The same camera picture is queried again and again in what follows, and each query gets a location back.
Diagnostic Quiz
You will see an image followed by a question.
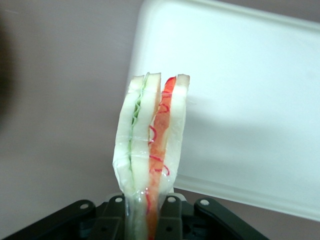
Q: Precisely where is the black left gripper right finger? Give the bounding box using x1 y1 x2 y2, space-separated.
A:
159 194 270 240

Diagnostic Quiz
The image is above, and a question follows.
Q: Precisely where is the plastic sandwich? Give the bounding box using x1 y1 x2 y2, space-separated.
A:
111 71 191 240

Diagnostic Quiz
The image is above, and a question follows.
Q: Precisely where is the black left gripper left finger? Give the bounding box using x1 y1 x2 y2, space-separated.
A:
3 194 128 240

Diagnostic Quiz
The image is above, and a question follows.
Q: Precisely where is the cream rectangular plastic tray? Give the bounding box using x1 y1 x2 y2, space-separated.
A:
128 0 320 222

